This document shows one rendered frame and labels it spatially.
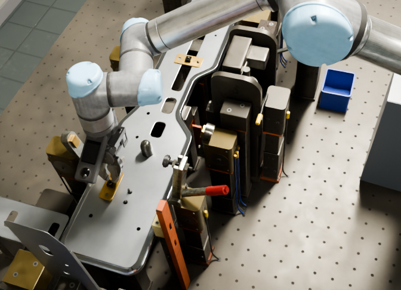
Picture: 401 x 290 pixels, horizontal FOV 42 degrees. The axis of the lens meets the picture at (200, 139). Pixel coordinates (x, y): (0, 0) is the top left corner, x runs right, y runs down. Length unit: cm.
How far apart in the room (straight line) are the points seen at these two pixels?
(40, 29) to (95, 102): 231
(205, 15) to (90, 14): 123
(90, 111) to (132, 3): 121
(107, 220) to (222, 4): 60
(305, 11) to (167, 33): 33
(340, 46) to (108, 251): 72
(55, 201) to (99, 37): 93
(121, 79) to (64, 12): 238
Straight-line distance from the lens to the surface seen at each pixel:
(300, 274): 155
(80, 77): 108
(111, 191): 134
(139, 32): 116
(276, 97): 138
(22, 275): 126
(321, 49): 96
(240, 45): 135
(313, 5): 94
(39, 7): 354
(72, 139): 134
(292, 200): 164
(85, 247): 131
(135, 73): 109
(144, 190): 134
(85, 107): 111
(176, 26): 112
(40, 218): 138
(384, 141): 152
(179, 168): 110
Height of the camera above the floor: 215
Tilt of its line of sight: 55 degrees down
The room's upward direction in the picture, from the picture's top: 8 degrees counter-clockwise
